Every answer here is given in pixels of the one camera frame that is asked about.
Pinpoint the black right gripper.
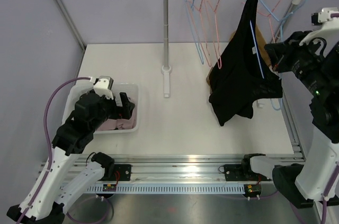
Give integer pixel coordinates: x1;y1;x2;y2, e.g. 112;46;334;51
265;31;335;98

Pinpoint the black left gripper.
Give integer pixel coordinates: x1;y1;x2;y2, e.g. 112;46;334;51
90;92;135;131

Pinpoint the mauve pink tank top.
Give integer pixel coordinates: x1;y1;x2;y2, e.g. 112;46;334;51
98;105;137;131

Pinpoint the brown tank top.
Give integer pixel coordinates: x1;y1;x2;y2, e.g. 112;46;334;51
206;26;271;93

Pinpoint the black tank top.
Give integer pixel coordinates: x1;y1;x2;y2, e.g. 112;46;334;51
209;0;283;126

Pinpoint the pink hanger of green top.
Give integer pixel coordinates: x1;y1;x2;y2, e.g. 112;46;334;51
194;0;212;68

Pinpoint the blue hanger of mauve top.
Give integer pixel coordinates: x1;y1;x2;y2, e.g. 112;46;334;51
184;0;204;65

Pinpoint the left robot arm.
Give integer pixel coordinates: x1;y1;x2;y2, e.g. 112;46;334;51
6;90;135;223

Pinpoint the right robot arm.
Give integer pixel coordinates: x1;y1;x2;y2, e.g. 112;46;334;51
240;31;338;223

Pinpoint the clear plastic basket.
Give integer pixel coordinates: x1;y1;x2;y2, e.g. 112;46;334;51
62;81;141;135

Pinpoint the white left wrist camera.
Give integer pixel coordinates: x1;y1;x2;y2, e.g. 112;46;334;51
90;76;114;100

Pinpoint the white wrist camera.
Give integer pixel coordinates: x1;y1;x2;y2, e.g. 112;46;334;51
300;7;339;46
90;76;114;100

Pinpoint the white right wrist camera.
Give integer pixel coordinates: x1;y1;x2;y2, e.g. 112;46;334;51
300;7;339;46

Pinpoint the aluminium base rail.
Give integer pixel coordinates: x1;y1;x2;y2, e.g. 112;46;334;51
35;155;305;185

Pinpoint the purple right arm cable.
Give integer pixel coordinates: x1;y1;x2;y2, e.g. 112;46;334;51
322;12;339;224

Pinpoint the white slotted cable duct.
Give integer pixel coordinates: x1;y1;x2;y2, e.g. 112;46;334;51
85;183;245;194

